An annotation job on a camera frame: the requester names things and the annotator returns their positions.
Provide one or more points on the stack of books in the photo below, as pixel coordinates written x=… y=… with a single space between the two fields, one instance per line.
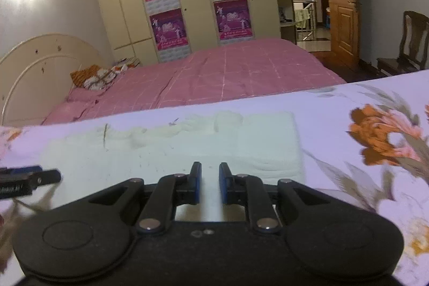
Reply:
x=129 y=62

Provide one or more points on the dark wooden chair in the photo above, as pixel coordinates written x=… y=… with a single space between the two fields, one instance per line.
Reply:
x=410 y=38

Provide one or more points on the green cloth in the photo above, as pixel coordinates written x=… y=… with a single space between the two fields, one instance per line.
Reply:
x=301 y=18

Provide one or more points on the pink checked bed cover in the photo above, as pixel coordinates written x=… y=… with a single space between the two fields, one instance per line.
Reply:
x=234 y=71

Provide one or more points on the brown wooden door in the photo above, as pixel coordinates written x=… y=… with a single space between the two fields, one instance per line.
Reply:
x=345 y=4

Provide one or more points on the floral bedsheet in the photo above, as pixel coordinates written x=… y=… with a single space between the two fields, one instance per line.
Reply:
x=335 y=111

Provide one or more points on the cream wardrobe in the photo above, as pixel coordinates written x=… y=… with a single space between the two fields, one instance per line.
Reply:
x=194 y=4

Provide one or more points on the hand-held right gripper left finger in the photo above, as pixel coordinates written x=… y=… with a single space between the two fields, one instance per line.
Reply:
x=197 y=183

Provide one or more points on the cream bed headboard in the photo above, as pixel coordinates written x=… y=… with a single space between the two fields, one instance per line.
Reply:
x=37 y=71

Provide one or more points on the orange patterned pillow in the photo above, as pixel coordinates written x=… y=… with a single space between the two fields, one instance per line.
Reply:
x=90 y=78

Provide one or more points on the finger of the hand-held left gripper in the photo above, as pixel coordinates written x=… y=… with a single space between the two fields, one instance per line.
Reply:
x=47 y=177
x=23 y=168

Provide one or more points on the metal drying rack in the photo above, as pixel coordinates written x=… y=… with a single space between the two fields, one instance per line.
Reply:
x=310 y=21

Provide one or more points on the white cloth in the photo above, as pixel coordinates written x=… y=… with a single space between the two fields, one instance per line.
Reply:
x=254 y=142

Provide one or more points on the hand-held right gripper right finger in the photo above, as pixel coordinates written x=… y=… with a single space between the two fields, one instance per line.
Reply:
x=223 y=183

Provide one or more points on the blue stool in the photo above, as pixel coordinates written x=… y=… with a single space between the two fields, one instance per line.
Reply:
x=328 y=19

